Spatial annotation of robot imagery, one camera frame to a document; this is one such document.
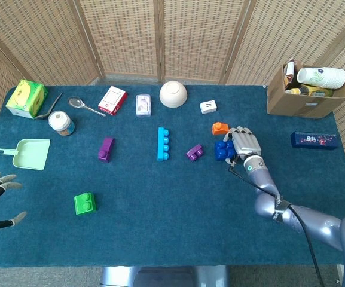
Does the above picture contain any white-lidded clear jar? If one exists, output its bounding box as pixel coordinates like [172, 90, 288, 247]
[47, 111, 75, 137]

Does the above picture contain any green tissue box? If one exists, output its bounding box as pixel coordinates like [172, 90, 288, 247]
[5, 79, 49, 119]

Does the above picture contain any green toy block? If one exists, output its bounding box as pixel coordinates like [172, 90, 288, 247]
[74, 192, 97, 216]

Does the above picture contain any blue toy block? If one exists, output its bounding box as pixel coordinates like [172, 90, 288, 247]
[214, 140, 237, 162]

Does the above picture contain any cardboard box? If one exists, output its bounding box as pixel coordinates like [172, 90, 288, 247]
[266, 61, 345, 119]

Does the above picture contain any snack packet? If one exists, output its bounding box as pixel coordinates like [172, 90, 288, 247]
[283, 58, 296, 87]

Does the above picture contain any woven folding screen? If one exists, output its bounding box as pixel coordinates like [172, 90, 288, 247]
[0, 0, 345, 207]

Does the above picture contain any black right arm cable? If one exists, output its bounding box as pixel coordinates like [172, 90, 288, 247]
[227, 161, 325, 287]

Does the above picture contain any metal spoon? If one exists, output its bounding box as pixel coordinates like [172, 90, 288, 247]
[68, 97, 106, 117]

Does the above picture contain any cream upturned bowl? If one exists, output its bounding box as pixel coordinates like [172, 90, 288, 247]
[159, 81, 188, 108]

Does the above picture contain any small white box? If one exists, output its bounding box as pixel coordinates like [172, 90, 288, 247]
[200, 100, 217, 115]

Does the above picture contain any red and white box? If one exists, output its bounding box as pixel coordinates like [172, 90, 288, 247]
[97, 86, 128, 117]

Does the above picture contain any stack of paper cups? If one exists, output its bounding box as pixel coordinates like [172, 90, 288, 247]
[297, 66, 345, 90]

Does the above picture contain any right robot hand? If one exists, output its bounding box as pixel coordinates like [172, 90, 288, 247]
[222, 126, 262, 165]

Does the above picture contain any purple two-stud block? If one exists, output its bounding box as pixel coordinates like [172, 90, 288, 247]
[185, 143, 205, 162]

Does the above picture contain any light blue long block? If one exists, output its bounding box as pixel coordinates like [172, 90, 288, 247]
[157, 127, 170, 162]

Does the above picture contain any blue table cloth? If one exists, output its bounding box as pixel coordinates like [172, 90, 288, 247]
[0, 84, 345, 268]

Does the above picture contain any light green dustpan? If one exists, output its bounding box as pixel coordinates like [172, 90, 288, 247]
[0, 138, 51, 171]

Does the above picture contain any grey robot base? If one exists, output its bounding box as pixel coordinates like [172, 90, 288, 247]
[99, 265, 230, 287]

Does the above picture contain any orange sloped one-stud block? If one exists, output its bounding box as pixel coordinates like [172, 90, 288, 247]
[211, 121, 230, 136]

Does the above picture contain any yellow-labelled bottle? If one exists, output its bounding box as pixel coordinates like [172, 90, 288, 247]
[285, 84, 334, 98]

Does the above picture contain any purple sloped one-stud block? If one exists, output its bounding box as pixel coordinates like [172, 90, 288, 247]
[97, 137, 115, 163]

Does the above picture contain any dark blue long box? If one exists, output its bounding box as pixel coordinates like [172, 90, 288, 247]
[290, 130, 339, 149]

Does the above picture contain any clear plastic case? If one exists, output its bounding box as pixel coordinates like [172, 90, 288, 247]
[135, 94, 153, 117]

